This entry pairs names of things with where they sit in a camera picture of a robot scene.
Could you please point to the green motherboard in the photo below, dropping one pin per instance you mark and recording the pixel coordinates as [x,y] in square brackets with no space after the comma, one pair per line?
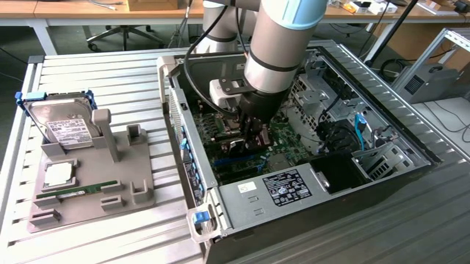
[286,140]

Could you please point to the black office chair base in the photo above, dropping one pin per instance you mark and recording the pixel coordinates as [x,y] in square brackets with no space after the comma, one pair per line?
[124,34]

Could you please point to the grey printed parts rack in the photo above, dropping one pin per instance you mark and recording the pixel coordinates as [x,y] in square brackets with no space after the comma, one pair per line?
[91,203]

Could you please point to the CPU socket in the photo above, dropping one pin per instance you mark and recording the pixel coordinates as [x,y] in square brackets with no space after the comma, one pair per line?
[227,126]

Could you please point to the silver CPU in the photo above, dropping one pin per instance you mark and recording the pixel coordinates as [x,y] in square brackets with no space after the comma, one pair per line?
[59,173]

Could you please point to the blue disk caddy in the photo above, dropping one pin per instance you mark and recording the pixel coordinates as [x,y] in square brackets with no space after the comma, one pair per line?
[35,96]

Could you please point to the aluminium profile frame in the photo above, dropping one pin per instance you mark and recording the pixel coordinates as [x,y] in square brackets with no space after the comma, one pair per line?
[426,52]

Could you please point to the wooden desk with grey legs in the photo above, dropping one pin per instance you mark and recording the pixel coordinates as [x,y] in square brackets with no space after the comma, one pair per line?
[74,12]

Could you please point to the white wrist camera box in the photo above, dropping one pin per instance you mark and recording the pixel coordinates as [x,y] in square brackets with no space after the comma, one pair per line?
[218,93]

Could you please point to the large brown cardboard box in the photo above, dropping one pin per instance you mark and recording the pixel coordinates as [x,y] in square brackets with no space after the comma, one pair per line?
[414,38]

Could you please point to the wooden desk with small boxes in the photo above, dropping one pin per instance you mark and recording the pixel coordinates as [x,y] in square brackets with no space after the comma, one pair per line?
[367,15]

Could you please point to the cardboard box on desk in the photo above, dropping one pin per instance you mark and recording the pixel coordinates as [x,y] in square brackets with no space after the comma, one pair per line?
[154,5]

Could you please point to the open black PC case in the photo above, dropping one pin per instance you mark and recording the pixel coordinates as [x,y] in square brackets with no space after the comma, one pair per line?
[330,214]

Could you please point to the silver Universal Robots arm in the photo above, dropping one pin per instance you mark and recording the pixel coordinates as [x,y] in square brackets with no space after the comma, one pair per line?
[279,55]

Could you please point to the metal disk bay cage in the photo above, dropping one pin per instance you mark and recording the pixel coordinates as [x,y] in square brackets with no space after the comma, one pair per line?
[315,96]

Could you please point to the silver hard disk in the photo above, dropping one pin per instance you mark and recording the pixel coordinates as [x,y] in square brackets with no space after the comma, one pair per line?
[66,126]

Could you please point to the silver power supply unit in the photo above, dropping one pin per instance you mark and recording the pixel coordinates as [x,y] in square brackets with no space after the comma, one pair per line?
[256,198]

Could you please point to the green RAM stick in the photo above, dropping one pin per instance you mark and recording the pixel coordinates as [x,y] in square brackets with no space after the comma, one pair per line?
[80,189]

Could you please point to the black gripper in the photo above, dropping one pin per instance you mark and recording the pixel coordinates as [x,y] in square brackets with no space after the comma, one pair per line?
[265,105]

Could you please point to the black slanted pole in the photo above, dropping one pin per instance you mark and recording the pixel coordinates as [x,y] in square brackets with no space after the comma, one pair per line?
[394,30]

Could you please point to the blue expansion slot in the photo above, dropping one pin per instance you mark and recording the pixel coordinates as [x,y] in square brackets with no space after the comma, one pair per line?
[222,161]

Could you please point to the graphics card with metal bracket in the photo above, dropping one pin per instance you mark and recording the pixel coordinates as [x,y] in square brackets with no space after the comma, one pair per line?
[240,148]

